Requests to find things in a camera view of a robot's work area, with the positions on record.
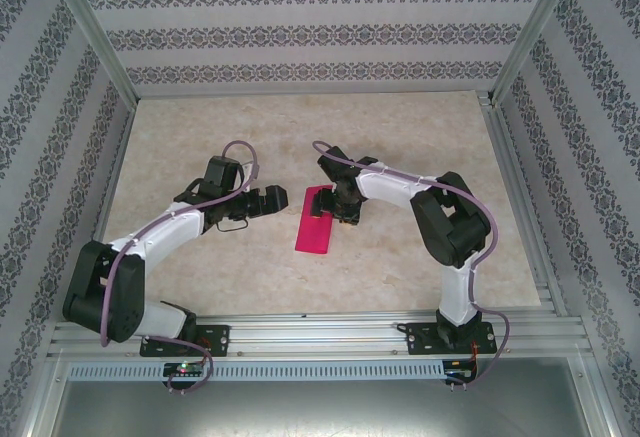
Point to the pink paper sheet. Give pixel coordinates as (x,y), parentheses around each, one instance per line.
(312,237)

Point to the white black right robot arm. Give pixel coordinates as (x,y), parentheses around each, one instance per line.
(385,187)

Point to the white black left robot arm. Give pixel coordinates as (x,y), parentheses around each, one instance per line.
(170,229)

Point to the small circuit board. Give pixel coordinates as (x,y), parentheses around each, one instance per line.
(460,373)
(182,369)

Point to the grey metal panel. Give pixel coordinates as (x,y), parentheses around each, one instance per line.
(320,412)

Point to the long aluminium mounting rail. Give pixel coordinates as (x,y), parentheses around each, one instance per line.
(320,332)

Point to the aluminium side rail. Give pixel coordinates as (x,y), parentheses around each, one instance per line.
(104,207)
(521,207)

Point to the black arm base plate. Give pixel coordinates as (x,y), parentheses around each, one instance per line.
(215,339)
(420,339)

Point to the aluminium frame post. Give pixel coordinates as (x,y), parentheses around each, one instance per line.
(91,27)
(536,27)

